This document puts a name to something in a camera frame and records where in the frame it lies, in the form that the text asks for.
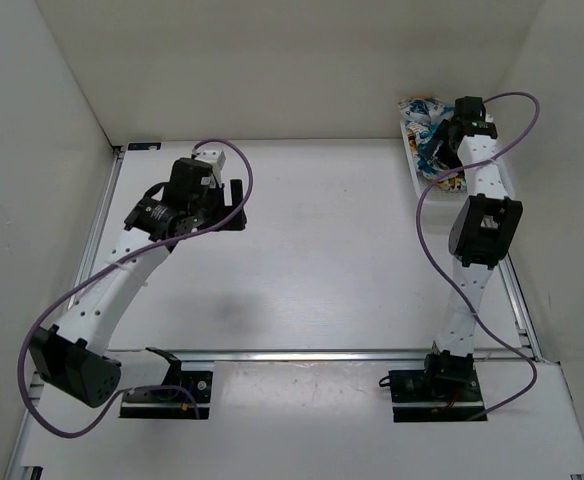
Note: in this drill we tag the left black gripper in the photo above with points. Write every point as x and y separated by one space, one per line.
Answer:
225 213

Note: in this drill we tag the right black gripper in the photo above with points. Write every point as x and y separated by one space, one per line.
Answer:
443 134

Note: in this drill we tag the patterned white shorts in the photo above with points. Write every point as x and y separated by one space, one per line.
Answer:
422 117

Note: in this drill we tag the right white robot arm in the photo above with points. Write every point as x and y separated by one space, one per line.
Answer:
479 239

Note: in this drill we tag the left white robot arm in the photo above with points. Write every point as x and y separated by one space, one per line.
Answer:
71 353

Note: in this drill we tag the white plastic basket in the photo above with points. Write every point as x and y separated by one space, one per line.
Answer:
491 179

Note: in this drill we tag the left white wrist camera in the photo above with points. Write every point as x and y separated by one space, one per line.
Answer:
215 157

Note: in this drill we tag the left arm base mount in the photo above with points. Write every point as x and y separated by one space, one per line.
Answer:
196 378

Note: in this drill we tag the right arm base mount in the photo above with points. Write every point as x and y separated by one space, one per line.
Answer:
413 402

